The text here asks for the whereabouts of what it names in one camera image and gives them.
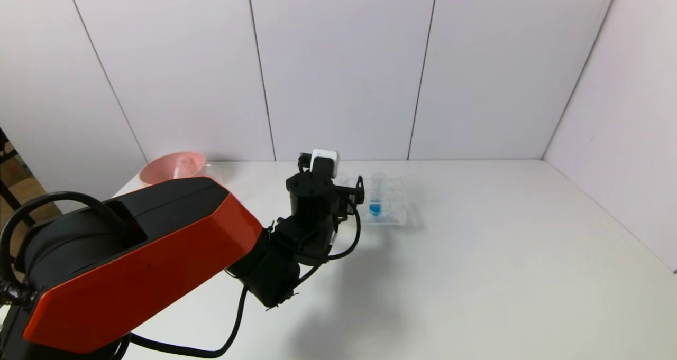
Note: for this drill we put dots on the brown cardboard box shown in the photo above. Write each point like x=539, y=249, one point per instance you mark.
x=26, y=183

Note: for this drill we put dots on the clear acrylic test tube rack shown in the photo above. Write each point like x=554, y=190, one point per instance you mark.
x=394, y=206

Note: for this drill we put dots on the black tripod stand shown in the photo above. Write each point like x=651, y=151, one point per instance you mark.
x=6, y=196

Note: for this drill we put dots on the test tube with blue pigment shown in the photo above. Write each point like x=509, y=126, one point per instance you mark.
x=375, y=207

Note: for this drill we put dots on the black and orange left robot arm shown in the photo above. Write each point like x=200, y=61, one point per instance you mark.
x=158, y=233

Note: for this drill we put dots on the pink plastic bowl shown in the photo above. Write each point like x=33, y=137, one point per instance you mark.
x=164, y=171

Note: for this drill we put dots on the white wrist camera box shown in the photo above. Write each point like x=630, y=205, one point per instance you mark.
x=325, y=162

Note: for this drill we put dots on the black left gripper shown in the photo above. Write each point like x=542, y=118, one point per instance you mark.
x=344, y=201

